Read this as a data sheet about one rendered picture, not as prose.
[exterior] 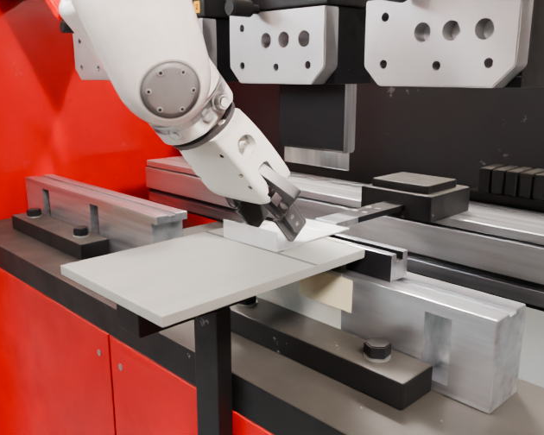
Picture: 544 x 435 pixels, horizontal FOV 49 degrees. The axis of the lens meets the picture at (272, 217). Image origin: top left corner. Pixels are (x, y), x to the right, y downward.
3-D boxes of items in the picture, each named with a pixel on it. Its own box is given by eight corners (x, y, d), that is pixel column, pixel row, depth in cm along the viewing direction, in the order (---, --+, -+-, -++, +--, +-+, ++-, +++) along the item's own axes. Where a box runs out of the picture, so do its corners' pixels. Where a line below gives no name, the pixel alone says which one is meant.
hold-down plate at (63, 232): (12, 229, 121) (10, 214, 121) (38, 223, 125) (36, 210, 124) (81, 261, 100) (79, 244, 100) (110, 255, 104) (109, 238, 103)
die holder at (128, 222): (28, 219, 128) (24, 177, 126) (55, 215, 133) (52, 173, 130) (158, 274, 94) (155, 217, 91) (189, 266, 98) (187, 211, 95)
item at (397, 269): (262, 244, 77) (262, 222, 76) (278, 239, 79) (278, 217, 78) (390, 282, 63) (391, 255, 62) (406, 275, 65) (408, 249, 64)
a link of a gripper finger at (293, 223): (297, 185, 62) (323, 225, 66) (275, 181, 64) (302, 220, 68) (281, 209, 61) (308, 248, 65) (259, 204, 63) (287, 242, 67)
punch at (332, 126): (279, 161, 73) (279, 83, 70) (290, 160, 74) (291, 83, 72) (342, 171, 66) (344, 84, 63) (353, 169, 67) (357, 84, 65)
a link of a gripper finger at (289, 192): (296, 173, 57) (304, 204, 62) (233, 147, 61) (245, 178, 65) (289, 182, 57) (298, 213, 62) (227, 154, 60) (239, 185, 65)
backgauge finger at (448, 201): (291, 227, 79) (291, 191, 78) (401, 198, 97) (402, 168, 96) (363, 245, 71) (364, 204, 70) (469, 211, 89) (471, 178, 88)
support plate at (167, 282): (60, 274, 59) (60, 264, 59) (253, 227, 77) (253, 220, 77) (162, 328, 47) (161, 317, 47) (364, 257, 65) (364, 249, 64)
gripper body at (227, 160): (250, 88, 56) (301, 168, 63) (186, 86, 63) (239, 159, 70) (204, 144, 53) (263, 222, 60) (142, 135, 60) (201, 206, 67)
